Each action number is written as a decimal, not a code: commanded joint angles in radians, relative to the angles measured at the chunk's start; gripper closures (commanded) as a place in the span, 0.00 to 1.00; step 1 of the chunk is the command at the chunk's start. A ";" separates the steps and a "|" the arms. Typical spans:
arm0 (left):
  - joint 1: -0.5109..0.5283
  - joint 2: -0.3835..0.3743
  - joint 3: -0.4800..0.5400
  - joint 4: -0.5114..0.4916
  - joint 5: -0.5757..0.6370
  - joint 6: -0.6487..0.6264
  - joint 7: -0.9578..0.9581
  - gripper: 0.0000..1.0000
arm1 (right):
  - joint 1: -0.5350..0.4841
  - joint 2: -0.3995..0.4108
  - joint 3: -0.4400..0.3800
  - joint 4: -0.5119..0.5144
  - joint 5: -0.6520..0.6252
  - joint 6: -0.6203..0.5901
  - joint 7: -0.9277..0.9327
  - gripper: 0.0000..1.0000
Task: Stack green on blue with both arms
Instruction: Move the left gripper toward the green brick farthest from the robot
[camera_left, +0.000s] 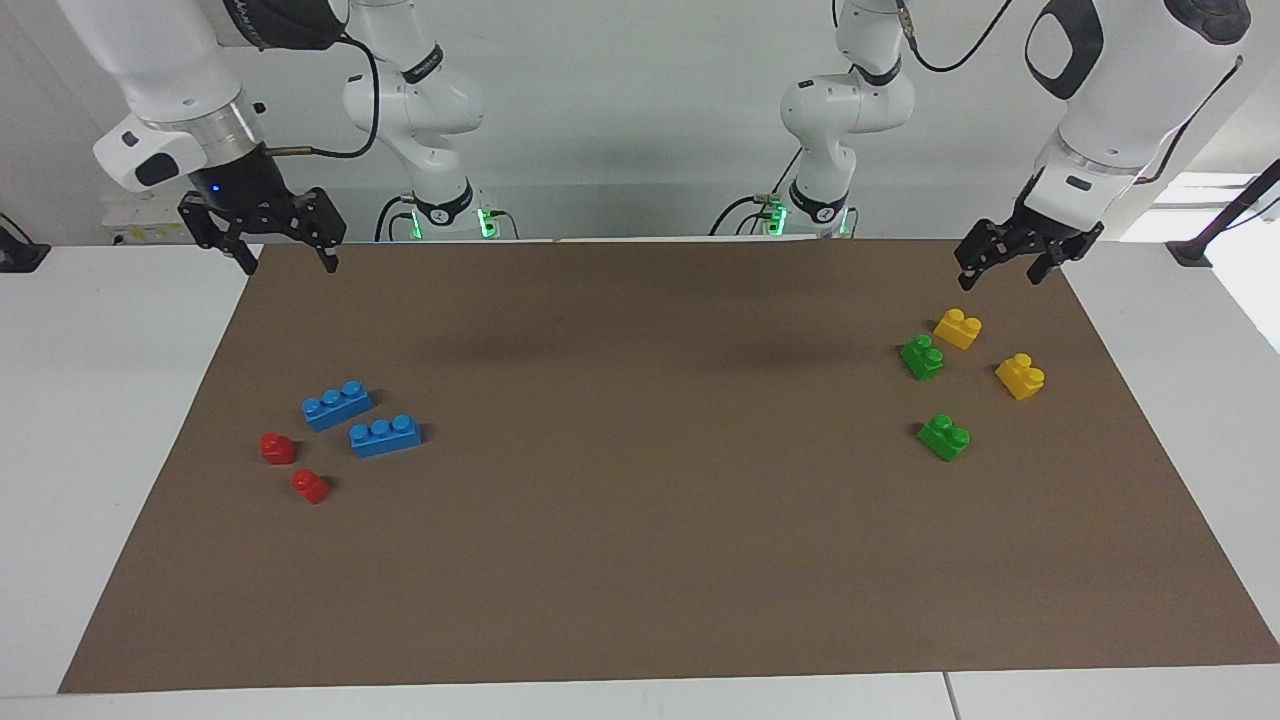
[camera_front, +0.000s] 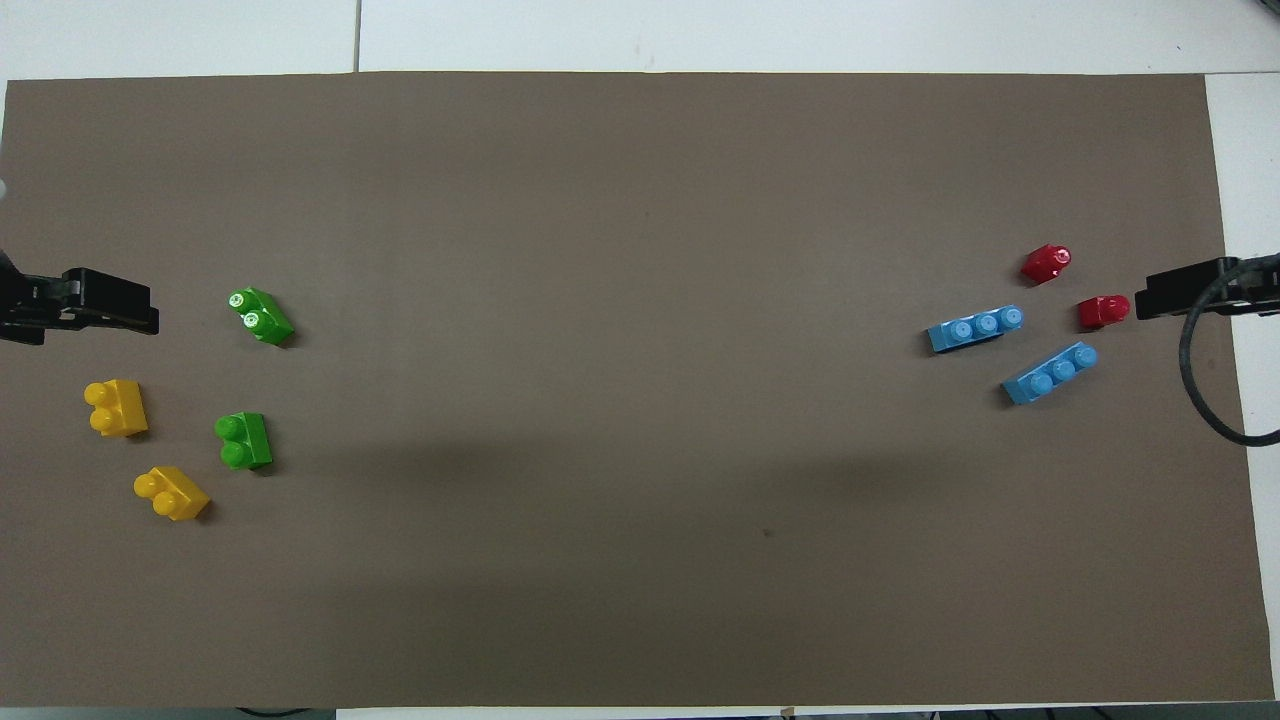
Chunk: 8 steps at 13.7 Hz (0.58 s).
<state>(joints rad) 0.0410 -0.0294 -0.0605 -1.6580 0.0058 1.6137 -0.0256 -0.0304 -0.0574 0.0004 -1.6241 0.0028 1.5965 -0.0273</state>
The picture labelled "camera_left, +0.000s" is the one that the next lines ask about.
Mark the yellow two-stud toy brick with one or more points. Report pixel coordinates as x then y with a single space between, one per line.
1020 378
957 330

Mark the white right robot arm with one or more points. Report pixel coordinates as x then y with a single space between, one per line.
170 60

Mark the brown table mat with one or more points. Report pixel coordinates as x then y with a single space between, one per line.
640 550

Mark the red one-stud toy brick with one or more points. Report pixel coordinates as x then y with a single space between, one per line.
311 487
278 449

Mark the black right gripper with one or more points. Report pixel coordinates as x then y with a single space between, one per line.
240 190

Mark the green two-stud toy brick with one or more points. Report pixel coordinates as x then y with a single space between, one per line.
922 358
944 439

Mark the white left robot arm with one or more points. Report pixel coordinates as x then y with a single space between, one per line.
1130 80

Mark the black stand with pole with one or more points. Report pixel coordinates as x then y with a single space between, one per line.
1190 250

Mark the black table clamp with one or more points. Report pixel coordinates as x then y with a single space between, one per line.
20 255

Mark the white box with labels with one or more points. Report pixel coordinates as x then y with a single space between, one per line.
140 225

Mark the blue three-stud toy brick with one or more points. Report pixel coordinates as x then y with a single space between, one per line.
337 408
385 438

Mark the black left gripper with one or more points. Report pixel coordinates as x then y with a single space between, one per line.
1055 240

